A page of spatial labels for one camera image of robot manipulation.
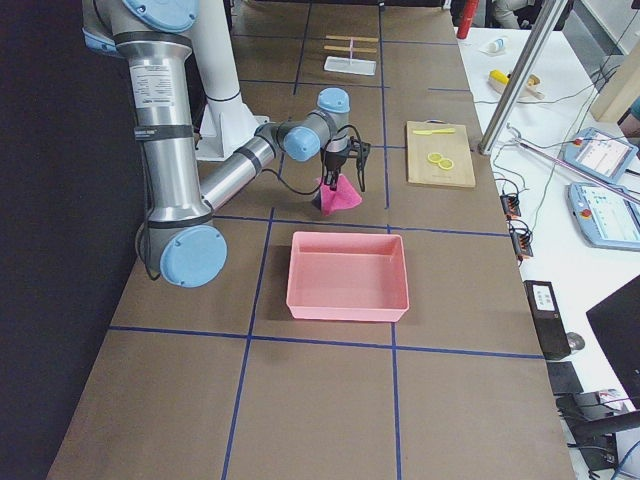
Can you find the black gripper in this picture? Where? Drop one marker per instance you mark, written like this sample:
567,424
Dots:
334,162

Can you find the pink fleece cloth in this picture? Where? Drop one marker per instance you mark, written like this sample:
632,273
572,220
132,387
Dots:
344,197

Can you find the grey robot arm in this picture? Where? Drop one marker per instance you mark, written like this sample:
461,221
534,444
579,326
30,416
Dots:
177,240

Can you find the pink plastic bin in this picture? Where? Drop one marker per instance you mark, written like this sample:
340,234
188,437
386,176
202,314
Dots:
347,277

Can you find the white rectangular tray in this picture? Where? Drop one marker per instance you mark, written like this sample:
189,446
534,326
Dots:
350,66

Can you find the yellow plastic knife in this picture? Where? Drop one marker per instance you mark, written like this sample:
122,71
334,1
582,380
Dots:
429,132

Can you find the bamboo cutting board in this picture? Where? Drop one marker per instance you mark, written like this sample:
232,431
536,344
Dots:
453,146

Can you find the inner wooden rod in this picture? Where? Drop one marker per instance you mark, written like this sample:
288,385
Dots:
346,49

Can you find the wooden rod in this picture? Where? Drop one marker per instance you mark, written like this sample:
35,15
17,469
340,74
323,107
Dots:
346,49
357,38

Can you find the outer wooden rod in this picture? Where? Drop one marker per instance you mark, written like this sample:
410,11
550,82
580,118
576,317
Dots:
357,38

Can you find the upper orange black connector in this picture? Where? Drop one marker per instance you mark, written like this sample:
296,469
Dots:
511,205

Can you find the orange black connector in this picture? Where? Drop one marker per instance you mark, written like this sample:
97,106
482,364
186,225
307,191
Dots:
521,238
511,205

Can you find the lower orange black connector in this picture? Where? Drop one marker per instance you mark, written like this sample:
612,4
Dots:
521,238

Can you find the small white bottle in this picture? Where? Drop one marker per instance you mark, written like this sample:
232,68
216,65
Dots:
495,47

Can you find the red cylinder bottle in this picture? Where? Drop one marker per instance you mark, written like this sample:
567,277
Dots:
466,18

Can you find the black rectangular box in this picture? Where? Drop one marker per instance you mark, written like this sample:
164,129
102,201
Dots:
547,319

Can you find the upper blue teach pendant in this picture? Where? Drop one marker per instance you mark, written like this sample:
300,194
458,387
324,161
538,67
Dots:
599,154

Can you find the blue teach pendant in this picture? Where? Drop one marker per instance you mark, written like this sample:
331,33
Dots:
599,154
605,218

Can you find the lower blue teach pendant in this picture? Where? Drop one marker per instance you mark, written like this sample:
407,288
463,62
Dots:
605,218

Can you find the black monitor corner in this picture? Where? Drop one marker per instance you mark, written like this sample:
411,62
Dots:
615,324

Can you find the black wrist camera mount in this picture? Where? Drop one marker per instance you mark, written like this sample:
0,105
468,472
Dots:
359,151

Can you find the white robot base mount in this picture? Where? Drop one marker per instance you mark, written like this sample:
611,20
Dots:
227,122

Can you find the aluminium frame post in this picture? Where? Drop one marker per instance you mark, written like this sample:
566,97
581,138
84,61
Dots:
551,12

